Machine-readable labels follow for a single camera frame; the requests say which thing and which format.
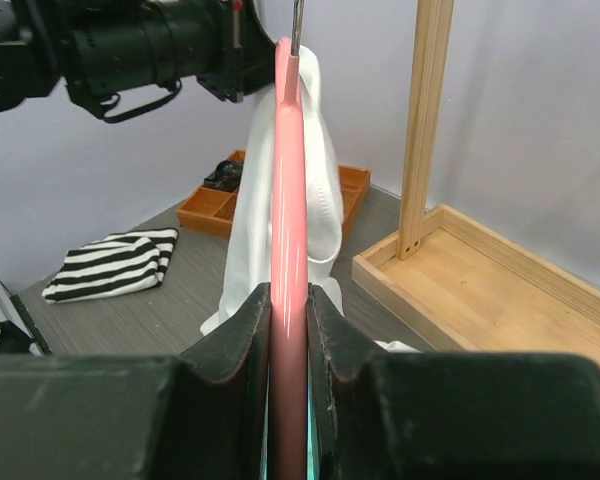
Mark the wooden compartment tray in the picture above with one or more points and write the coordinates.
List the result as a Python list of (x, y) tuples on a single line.
[(211, 211)]

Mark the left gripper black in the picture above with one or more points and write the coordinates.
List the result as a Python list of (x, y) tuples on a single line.
[(242, 53)]

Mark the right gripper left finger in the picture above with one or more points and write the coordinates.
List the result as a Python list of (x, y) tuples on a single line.
[(196, 415)]

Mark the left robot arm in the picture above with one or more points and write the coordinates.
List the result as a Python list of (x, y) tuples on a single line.
[(122, 59)]

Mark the white shirt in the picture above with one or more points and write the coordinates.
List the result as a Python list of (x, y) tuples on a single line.
[(249, 249)]

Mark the teal t shirt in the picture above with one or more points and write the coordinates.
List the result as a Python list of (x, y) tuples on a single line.
[(312, 464)]

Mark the black white striped cloth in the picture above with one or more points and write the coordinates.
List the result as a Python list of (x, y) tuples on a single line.
[(119, 264)]

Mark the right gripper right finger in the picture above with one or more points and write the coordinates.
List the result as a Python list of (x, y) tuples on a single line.
[(382, 415)]

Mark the aluminium frame rail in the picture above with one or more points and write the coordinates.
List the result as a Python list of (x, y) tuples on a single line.
[(10, 320)]

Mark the wooden clothes rack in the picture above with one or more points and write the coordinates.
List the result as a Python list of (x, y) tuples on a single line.
[(453, 281)]

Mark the pink hanger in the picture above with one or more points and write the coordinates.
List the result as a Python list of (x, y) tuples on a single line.
[(288, 370)]

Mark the dark rolled sock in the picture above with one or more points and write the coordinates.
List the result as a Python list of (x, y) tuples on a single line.
[(226, 176)]

